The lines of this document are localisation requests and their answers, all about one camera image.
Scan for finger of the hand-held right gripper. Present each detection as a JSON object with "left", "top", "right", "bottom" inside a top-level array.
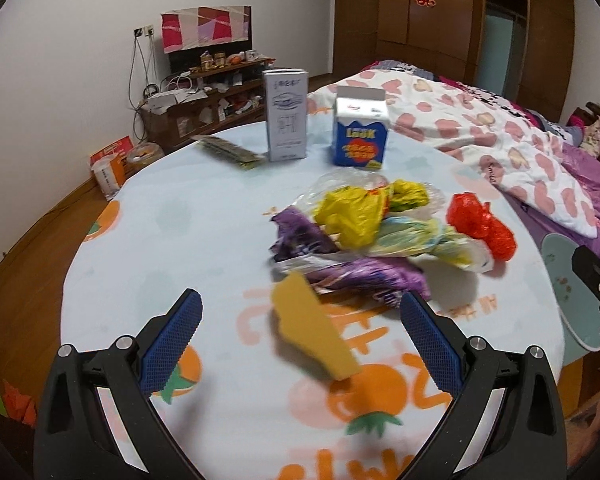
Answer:
[{"left": 571, "top": 245, "right": 600, "bottom": 313}]

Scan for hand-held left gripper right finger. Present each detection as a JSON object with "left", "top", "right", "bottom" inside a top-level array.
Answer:
[{"left": 397, "top": 290, "right": 568, "bottom": 480}]

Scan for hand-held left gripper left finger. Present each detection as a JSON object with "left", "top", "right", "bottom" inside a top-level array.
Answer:
[{"left": 32, "top": 287, "right": 204, "bottom": 480}]

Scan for lilac foil snack wrapper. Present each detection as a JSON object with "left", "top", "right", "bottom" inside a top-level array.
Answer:
[{"left": 272, "top": 252, "right": 432, "bottom": 313}]

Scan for pale green snack wrapper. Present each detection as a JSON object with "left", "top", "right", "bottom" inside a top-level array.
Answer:
[{"left": 365, "top": 215, "right": 495, "bottom": 275}]

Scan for yellow foam piece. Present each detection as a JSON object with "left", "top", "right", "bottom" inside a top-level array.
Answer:
[{"left": 271, "top": 271, "right": 364, "bottom": 382}]

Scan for red plastic net bag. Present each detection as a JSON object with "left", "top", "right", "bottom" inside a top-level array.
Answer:
[{"left": 446, "top": 191, "right": 517, "bottom": 262}]

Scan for yellow-green wrapper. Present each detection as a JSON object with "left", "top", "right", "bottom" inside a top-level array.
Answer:
[{"left": 389, "top": 179, "right": 429, "bottom": 212}]

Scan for yellow plastic bag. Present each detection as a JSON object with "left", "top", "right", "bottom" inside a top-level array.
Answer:
[{"left": 312, "top": 186, "right": 392, "bottom": 250}]

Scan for dark purple wrapper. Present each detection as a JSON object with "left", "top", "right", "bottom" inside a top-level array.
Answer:
[{"left": 269, "top": 206, "right": 340, "bottom": 265}]

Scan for clear plastic bag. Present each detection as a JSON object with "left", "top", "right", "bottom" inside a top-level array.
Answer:
[{"left": 292, "top": 167, "right": 448, "bottom": 226}]

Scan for purple bed sheet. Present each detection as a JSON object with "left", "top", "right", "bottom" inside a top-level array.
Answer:
[{"left": 502, "top": 192, "right": 576, "bottom": 248}]

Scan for purple quilt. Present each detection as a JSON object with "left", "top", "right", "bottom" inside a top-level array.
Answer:
[{"left": 545, "top": 142, "right": 600, "bottom": 271}]

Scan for round table with fruit tablecloth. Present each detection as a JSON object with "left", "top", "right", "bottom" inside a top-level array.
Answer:
[{"left": 60, "top": 92, "right": 568, "bottom": 480}]

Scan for floral pillow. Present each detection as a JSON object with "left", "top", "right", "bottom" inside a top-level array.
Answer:
[{"left": 577, "top": 115, "right": 600, "bottom": 158}]

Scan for grey and pink clothing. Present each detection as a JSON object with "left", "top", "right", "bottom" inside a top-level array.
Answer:
[{"left": 550, "top": 112, "right": 588, "bottom": 146}]

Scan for orange paper piece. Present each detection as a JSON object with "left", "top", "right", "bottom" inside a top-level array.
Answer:
[{"left": 1, "top": 379, "right": 39, "bottom": 427}]

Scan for white heart-print quilt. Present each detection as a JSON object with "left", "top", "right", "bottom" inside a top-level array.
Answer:
[{"left": 307, "top": 67, "right": 600, "bottom": 238}]

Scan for red and white box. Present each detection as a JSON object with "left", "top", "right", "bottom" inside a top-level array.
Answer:
[{"left": 90, "top": 136, "right": 133, "bottom": 196}]

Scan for round plastic container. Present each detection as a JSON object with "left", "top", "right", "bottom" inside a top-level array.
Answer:
[{"left": 126, "top": 141, "right": 160, "bottom": 165}]

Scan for flat dark sachet packet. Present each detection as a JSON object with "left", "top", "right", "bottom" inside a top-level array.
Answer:
[{"left": 190, "top": 135, "right": 265, "bottom": 171}]

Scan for blue milk carton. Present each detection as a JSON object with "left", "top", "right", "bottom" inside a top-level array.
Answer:
[{"left": 331, "top": 85, "right": 391, "bottom": 170}]

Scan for open cardboard box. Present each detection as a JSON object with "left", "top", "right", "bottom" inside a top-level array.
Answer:
[{"left": 140, "top": 92, "right": 201, "bottom": 148}]

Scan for wooden television cabinet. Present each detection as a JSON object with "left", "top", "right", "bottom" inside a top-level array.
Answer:
[{"left": 145, "top": 57, "right": 276, "bottom": 148}]

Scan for tall white carton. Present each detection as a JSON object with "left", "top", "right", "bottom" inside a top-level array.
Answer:
[{"left": 261, "top": 67, "right": 310, "bottom": 162}]

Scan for black television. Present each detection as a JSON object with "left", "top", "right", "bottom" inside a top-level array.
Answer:
[{"left": 161, "top": 5, "right": 253, "bottom": 75}]

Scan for clutter of jars and cups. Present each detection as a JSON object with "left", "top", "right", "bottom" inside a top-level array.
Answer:
[{"left": 190, "top": 49, "right": 263, "bottom": 72}]

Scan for brown wooden wardrobe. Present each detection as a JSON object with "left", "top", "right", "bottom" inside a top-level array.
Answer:
[{"left": 312, "top": 0, "right": 578, "bottom": 121}]

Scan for pink patchwork cover cloth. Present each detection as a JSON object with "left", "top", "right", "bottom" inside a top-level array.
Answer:
[{"left": 161, "top": 5, "right": 251, "bottom": 55}]

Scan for hanging cables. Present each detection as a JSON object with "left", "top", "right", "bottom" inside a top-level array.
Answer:
[{"left": 127, "top": 35, "right": 156, "bottom": 141}]

